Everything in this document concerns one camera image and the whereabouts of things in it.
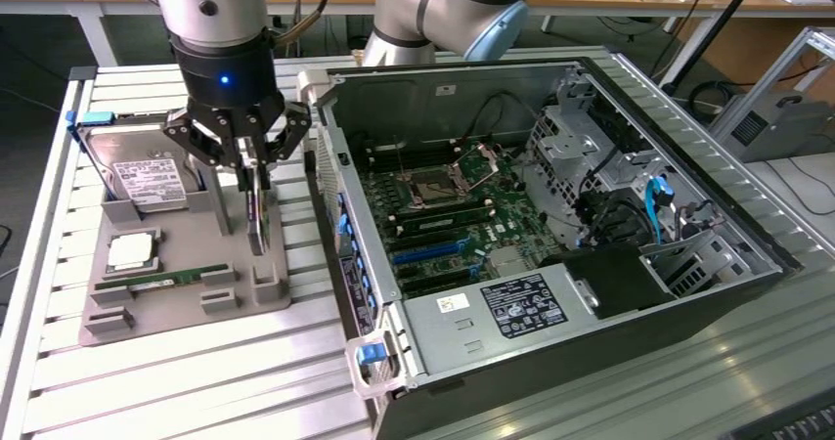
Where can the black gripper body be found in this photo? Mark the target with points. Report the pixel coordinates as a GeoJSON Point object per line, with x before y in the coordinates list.
{"type": "Point", "coordinates": [224, 83]}

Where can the graphics card with metal bracket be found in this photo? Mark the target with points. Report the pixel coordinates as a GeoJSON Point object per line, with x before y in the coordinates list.
{"type": "Point", "coordinates": [258, 225]}

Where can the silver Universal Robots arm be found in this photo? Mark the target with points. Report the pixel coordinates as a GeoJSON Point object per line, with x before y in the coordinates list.
{"type": "Point", "coordinates": [208, 5]}

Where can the hard disk in blue caddy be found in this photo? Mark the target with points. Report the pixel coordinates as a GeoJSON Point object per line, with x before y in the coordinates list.
{"type": "Point", "coordinates": [130, 176]}

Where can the thin metal locking lever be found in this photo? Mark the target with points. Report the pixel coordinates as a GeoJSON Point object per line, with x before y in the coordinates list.
{"type": "Point", "coordinates": [401, 155]}

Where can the grey parts rack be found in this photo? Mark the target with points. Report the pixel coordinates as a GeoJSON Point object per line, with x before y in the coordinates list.
{"type": "Point", "coordinates": [189, 249]}

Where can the CPU socket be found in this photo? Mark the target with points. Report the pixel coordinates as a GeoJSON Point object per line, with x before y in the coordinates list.
{"type": "Point", "coordinates": [430, 189]}

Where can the silver CPU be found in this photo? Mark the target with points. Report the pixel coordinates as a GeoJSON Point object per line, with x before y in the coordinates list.
{"type": "Point", "coordinates": [130, 253]}

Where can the installed RAM stick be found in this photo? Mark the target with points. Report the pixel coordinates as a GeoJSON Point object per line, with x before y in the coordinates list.
{"type": "Point", "coordinates": [430, 223]}

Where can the green RAM stick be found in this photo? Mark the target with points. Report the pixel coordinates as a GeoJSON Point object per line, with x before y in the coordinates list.
{"type": "Point", "coordinates": [162, 279]}

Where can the metal socket cover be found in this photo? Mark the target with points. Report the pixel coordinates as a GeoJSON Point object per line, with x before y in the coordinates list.
{"type": "Point", "coordinates": [481, 165]}

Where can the long black expansion slot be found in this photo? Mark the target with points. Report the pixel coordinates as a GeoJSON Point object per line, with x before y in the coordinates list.
{"type": "Point", "coordinates": [424, 239]}
{"type": "Point", "coordinates": [436, 275]}
{"type": "Point", "coordinates": [442, 286]}

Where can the green motherboard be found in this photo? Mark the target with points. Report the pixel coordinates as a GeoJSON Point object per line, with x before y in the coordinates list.
{"type": "Point", "coordinates": [512, 215]}

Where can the silver perforated drive cage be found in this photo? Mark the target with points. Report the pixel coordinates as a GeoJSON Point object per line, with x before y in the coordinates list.
{"type": "Point", "coordinates": [560, 142]}

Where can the silver chipset heatsink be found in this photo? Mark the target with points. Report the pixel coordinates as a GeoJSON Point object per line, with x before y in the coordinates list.
{"type": "Point", "coordinates": [508, 260]}

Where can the blue plastic case latch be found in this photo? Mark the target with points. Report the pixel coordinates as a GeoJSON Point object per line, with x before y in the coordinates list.
{"type": "Point", "coordinates": [368, 354]}

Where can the grey power supply unit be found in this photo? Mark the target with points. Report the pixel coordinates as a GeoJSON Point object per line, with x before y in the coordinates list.
{"type": "Point", "coordinates": [456, 332]}

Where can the open black PC case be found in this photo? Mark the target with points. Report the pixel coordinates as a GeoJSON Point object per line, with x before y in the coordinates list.
{"type": "Point", "coordinates": [587, 362]}

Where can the silver disk bay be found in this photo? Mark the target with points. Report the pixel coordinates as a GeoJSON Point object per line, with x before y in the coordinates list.
{"type": "Point", "coordinates": [691, 269]}

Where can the black tripod pole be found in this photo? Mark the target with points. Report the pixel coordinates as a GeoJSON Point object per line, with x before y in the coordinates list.
{"type": "Point", "coordinates": [716, 24]}

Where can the grey computer tower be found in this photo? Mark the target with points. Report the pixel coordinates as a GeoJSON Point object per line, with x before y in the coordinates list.
{"type": "Point", "coordinates": [783, 127]}

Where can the black keyboard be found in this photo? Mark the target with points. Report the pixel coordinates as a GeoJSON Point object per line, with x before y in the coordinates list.
{"type": "Point", "coordinates": [801, 427]}

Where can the aluminium profile frame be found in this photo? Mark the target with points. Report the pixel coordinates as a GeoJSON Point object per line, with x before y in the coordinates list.
{"type": "Point", "coordinates": [781, 66]}

